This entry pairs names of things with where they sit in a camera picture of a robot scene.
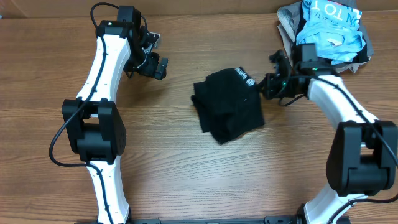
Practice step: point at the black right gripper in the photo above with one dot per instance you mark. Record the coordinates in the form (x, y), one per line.
(274, 86)

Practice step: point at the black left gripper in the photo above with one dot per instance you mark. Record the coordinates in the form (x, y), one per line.
(150, 70)

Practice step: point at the black t-shirt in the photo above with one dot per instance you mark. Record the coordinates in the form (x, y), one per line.
(228, 104)

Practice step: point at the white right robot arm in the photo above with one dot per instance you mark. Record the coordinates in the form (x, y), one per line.
(363, 157)

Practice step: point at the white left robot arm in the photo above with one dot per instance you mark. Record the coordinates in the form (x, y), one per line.
(92, 121)

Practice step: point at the grey folded garment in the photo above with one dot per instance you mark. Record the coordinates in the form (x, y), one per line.
(335, 27)

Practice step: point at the light blue printed t-shirt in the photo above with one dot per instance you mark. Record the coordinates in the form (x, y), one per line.
(332, 34)

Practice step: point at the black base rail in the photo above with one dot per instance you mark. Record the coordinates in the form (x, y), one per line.
(211, 221)

